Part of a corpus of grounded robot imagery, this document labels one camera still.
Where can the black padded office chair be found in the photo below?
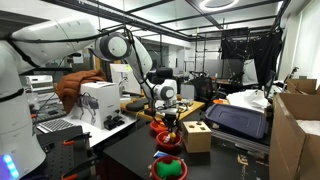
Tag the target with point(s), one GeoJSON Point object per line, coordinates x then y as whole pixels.
{"type": "Point", "coordinates": [164, 72]}

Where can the black clamp with orange tip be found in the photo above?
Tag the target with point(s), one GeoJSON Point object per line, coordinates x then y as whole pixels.
{"type": "Point", "coordinates": [78, 137]}
{"type": "Point", "coordinates": [81, 166]}

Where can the white paper pile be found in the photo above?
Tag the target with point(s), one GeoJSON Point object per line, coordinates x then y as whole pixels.
{"type": "Point", "coordinates": [248, 99]}

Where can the black perforated mounting board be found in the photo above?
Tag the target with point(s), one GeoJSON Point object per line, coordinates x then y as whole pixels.
{"type": "Point", "coordinates": [58, 153]}

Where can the small open cardboard box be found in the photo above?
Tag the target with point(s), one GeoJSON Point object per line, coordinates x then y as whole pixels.
{"type": "Point", "coordinates": [303, 86]}

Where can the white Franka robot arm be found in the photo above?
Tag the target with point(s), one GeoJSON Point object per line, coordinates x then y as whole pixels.
{"type": "Point", "coordinates": [50, 36]}

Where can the brown toy football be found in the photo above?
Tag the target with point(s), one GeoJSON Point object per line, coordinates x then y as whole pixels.
{"type": "Point", "coordinates": [179, 98]}

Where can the black soft pouch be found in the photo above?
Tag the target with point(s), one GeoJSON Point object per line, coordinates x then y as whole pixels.
{"type": "Point", "coordinates": [136, 105]}

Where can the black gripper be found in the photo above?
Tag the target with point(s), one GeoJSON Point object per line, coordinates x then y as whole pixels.
{"type": "Point", "coordinates": [170, 120]}

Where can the black computer monitor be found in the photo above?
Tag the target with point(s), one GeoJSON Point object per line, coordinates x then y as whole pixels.
{"type": "Point", "coordinates": [269, 85]}

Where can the clear glass jar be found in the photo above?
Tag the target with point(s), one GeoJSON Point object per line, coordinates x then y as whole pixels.
{"type": "Point", "coordinates": [186, 104]}

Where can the green bone-shaped toy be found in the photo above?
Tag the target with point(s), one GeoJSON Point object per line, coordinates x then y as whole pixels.
{"type": "Point", "coordinates": [168, 168]}

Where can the red plastic bowl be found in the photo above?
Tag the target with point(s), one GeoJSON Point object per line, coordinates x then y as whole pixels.
{"type": "Point", "coordinates": [154, 129]}
{"type": "Point", "coordinates": [154, 171]}
{"type": "Point", "coordinates": [168, 146]}

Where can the black game controller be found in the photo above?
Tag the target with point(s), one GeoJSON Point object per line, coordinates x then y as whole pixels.
{"type": "Point", "coordinates": [113, 122]}

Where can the black box with red label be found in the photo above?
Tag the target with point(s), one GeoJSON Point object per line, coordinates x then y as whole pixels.
{"type": "Point", "coordinates": [149, 112]}

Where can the dark blue bin lid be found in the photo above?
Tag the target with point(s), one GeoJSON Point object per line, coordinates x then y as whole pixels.
{"type": "Point", "coordinates": [236, 120]}

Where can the large brown cardboard box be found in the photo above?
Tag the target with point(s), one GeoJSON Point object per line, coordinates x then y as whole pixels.
{"type": "Point", "coordinates": [290, 143]}

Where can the wooden shape sorter box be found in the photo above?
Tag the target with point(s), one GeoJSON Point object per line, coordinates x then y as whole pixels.
{"type": "Point", "coordinates": [196, 138]}

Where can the orange shallow bowl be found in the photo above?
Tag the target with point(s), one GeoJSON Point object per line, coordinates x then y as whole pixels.
{"type": "Point", "coordinates": [220, 101]}

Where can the white robot dog box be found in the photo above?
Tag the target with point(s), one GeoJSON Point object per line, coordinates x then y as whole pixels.
{"type": "Point", "coordinates": [100, 103]}

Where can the black mesh office chair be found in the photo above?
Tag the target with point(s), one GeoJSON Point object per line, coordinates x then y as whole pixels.
{"type": "Point", "coordinates": [204, 88]}

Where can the brown puffer jacket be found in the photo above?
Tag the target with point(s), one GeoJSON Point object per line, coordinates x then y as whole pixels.
{"type": "Point", "coordinates": [71, 86]}

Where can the silver keyboard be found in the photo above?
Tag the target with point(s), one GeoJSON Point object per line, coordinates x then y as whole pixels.
{"type": "Point", "coordinates": [56, 125]}

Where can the white computer monitor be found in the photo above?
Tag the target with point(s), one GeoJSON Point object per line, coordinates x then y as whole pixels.
{"type": "Point", "coordinates": [125, 80]}

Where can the black hanging curtain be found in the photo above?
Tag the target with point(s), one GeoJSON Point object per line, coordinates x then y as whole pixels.
{"type": "Point", "coordinates": [263, 50]}

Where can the blue and white tube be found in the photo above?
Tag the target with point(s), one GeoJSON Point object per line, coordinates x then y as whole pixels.
{"type": "Point", "coordinates": [160, 154]}

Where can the orange toy fruit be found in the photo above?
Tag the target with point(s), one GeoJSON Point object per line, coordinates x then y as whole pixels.
{"type": "Point", "coordinates": [161, 126]}

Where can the white printer device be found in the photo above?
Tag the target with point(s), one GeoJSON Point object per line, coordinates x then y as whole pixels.
{"type": "Point", "coordinates": [40, 83]}

